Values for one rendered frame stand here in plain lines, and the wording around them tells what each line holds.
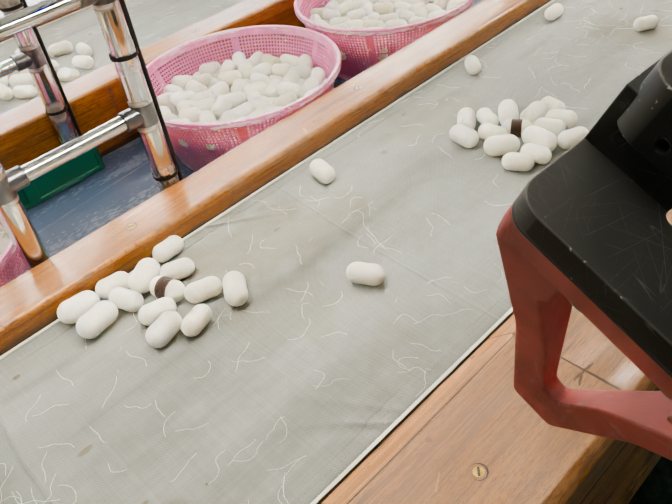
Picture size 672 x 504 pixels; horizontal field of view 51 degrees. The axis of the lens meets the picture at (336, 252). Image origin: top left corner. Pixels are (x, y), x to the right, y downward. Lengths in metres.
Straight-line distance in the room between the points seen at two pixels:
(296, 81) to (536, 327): 0.80
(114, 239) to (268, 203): 0.15
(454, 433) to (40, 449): 0.30
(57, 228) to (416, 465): 0.58
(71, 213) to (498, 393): 0.60
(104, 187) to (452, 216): 0.47
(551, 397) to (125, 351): 0.46
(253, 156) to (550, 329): 0.60
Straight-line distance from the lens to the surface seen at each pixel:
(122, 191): 0.92
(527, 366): 0.18
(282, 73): 0.96
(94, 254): 0.67
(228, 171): 0.72
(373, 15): 1.07
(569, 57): 0.93
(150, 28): 1.19
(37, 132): 0.96
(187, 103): 0.92
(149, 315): 0.60
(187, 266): 0.64
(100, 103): 0.98
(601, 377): 0.50
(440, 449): 0.46
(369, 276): 0.58
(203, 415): 0.54
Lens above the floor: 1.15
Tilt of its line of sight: 40 degrees down
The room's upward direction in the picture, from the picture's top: 10 degrees counter-clockwise
